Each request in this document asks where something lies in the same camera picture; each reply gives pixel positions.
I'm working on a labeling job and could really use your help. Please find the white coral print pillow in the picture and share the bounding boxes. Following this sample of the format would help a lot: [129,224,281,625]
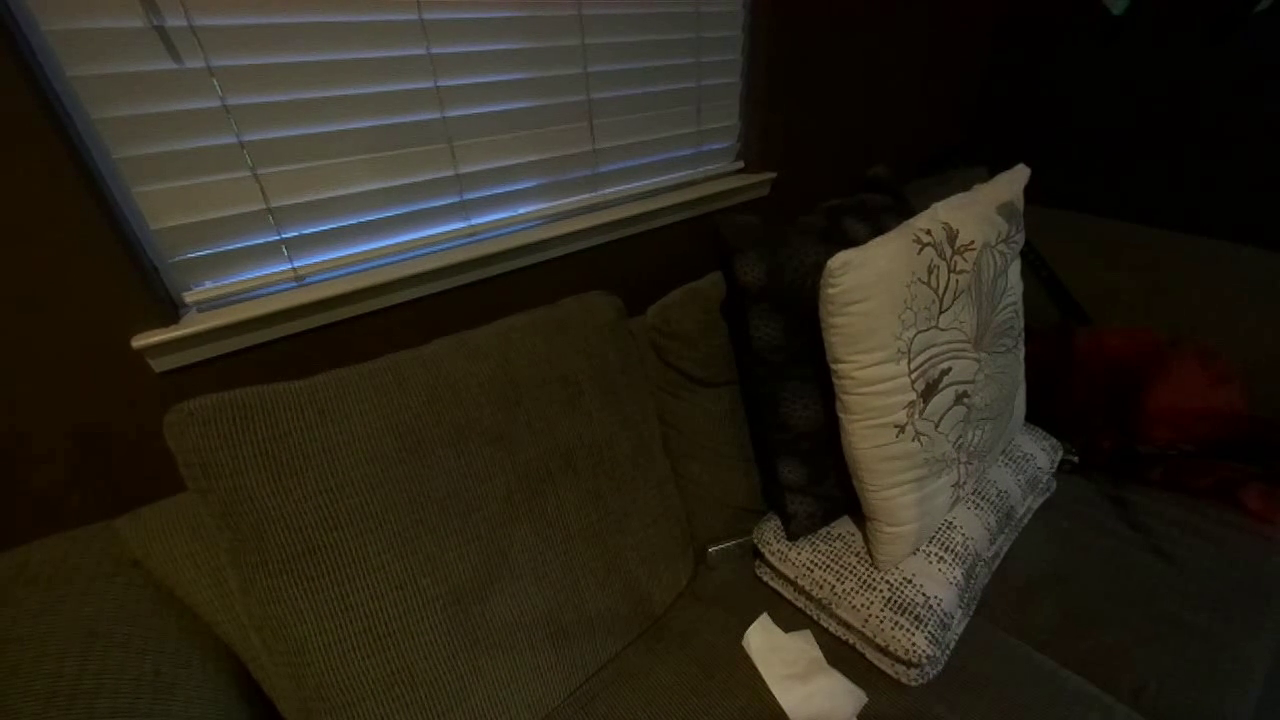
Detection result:
[817,160,1040,574]

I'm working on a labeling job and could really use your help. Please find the white grey knit pillow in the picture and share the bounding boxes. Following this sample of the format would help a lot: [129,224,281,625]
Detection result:
[750,421,1068,693]

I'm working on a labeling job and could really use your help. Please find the red pillow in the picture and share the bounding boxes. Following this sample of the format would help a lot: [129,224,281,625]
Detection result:
[1062,324,1280,531]

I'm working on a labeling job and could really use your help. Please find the olive couch back cushion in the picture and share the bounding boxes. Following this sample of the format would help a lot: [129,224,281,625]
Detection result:
[636,266,767,545]
[162,287,705,720]

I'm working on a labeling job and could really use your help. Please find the white window sill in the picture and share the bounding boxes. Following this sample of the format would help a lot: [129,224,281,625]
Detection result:
[129,167,781,376]

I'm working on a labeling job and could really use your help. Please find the white window blinds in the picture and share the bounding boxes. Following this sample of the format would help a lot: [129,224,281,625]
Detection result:
[6,0,753,319]

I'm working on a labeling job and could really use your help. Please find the white tissue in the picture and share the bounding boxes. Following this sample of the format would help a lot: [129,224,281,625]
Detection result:
[737,610,872,720]

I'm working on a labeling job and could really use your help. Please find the blinds tilt wand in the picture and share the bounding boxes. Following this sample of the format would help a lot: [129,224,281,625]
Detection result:
[136,0,194,70]

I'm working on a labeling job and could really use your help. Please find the olive green couch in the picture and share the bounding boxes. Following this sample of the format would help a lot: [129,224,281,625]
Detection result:
[0,202,1280,720]

